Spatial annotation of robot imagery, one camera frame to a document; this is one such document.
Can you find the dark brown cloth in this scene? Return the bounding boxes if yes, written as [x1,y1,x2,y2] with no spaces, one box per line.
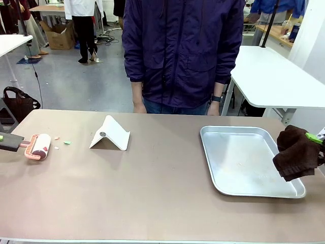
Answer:
[272,124,321,182]

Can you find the pink lint roller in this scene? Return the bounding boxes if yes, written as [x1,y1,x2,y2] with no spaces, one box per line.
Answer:
[18,133,52,161]

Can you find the person's right forearm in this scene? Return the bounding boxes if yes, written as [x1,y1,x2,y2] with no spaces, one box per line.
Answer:
[131,81,144,104]

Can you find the person's left forearm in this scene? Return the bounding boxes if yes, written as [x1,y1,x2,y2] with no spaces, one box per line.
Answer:
[212,81,226,98]

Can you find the person's left hand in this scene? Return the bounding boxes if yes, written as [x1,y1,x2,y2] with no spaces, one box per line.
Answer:
[206,101,220,116]

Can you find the person's right hand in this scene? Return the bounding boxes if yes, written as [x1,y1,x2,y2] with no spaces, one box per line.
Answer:
[133,100,148,114]

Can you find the black tote bag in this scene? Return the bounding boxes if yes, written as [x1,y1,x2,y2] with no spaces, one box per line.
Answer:
[3,86,41,125]

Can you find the large white table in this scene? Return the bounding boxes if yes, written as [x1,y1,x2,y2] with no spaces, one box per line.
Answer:
[220,45,325,126]

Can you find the silver metal tray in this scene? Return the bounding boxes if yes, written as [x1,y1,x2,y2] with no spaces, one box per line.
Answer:
[200,125,307,199]

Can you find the white side table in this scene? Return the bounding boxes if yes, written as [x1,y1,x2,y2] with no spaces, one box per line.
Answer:
[0,34,34,88]

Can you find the white folded roller stand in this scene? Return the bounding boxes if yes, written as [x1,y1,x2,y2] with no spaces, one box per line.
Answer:
[88,114,131,151]

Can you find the dark blue carton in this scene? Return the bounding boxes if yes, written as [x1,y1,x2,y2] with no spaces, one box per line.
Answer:
[288,22,302,43]

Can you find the person in beige trousers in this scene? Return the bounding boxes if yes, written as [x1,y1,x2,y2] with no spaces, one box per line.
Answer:
[14,0,49,59]

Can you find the wooden counter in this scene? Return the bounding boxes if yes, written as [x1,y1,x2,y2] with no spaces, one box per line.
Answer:
[255,24,295,48]

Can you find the open cardboard box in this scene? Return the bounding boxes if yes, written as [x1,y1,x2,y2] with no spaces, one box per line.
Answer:
[39,20,76,51]

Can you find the clear plastic cup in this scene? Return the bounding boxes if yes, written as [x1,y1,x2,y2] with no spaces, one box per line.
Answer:
[280,14,294,37]

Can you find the black slanted pole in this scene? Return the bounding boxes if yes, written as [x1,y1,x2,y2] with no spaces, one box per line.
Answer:
[259,0,280,49]

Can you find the person in white shirt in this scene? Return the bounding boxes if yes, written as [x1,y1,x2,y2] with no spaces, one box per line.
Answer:
[63,0,105,65]

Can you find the wooden top table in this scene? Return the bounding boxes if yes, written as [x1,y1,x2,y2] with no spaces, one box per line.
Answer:
[29,4,67,26]

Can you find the person in blue shirt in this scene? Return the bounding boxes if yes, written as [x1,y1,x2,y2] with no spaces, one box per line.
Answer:
[244,0,307,26]

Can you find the blue jeans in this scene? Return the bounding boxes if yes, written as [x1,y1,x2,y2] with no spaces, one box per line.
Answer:
[142,98,211,116]

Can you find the purple jacket torso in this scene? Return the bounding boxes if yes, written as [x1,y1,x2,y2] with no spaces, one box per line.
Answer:
[121,0,245,109]

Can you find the person in black shorts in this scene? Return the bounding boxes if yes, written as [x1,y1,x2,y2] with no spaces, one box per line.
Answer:
[112,0,126,31]

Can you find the grey metal frame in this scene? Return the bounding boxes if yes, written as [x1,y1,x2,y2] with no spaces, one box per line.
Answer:
[0,98,20,133]

